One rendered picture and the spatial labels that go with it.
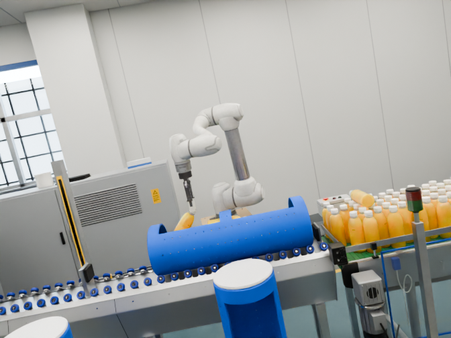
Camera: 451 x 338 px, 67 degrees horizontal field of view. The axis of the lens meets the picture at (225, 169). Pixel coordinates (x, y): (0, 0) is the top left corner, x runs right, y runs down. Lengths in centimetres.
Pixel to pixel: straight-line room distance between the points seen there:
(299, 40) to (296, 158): 162
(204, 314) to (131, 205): 173
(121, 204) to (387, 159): 385
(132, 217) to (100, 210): 31
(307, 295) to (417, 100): 429
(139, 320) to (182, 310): 25
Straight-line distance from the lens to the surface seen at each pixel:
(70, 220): 248
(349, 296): 258
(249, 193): 245
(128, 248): 363
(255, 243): 186
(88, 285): 220
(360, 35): 550
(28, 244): 385
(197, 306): 202
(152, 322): 212
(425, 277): 190
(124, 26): 491
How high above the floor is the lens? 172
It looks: 8 degrees down
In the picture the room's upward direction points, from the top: 12 degrees counter-clockwise
